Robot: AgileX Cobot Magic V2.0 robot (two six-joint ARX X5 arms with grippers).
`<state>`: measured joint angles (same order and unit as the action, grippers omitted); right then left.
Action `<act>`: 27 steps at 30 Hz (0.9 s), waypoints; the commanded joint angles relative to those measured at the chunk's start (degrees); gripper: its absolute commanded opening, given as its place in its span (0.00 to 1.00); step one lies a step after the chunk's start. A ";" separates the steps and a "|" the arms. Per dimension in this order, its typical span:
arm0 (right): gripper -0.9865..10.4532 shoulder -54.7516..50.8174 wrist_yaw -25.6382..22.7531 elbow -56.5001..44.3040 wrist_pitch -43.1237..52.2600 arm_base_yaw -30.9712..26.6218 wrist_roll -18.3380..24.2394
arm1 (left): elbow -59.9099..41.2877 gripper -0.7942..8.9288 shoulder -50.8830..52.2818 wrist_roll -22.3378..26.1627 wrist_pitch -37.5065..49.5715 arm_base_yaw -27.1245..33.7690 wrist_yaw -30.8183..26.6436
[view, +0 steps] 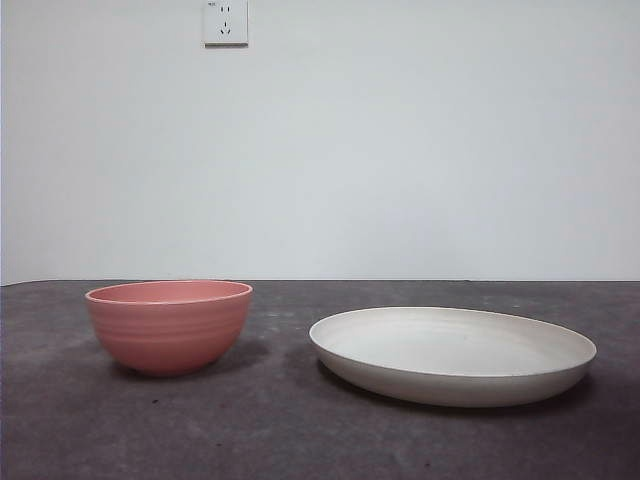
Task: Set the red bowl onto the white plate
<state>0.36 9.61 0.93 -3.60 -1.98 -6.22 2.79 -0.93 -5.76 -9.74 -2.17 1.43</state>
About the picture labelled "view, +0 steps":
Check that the white round plate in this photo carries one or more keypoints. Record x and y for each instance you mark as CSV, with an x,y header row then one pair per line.
x,y
450,360

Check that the red ribbed bowl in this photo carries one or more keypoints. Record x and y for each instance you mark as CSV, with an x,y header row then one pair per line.
x,y
167,340

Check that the white wall socket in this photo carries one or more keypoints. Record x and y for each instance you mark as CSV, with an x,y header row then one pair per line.
x,y
225,25

